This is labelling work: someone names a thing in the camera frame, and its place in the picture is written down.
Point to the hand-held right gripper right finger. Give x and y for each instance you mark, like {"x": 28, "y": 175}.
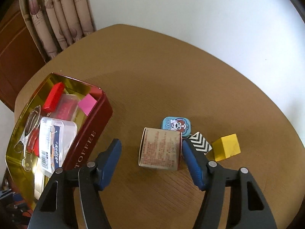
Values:
{"x": 194, "y": 164}

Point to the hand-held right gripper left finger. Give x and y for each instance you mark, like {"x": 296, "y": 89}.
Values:
{"x": 109, "y": 164}

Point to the black white chevron box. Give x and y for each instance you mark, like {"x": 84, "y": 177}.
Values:
{"x": 202, "y": 143}

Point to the red tin box gold inside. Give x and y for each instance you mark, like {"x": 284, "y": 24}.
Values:
{"x": 93, "y": 133}

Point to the yellow block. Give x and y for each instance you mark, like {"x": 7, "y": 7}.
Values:
{"x": 226, "y": 148}

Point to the brown cardboard box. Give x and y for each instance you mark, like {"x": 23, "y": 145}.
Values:
{"x": 159, "y": 150}

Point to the small blue cartoon tin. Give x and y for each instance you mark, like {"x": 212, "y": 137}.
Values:
{"x": 176, "y": 125}

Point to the clear labelled plastic box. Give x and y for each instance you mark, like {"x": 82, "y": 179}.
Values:
{"x": 52, "y": 143}

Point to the pink block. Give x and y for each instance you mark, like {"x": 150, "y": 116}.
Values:
{"x": 87, "y": 103}

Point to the clear box with red content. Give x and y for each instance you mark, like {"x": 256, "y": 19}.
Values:
{"x": 66, "y": 108}

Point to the red rectangular box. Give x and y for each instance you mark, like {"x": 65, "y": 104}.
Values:
{"x": 53, "y": 97}

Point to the clear plastic round-cup tray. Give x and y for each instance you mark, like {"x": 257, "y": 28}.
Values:
{"x": 32, "y": 120}

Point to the brown tablecloth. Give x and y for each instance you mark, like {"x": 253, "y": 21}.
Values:
{"x": 166, "y": 76}

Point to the dark object with blue parts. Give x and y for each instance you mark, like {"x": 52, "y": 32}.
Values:
{"x": 12, "y": 200}

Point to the brown wooden door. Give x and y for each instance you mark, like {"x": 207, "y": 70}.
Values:
{"x": 16, "y": 64}

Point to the beige leaf-print curtain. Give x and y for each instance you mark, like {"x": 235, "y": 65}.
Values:
{"x": 54, "y": 16}

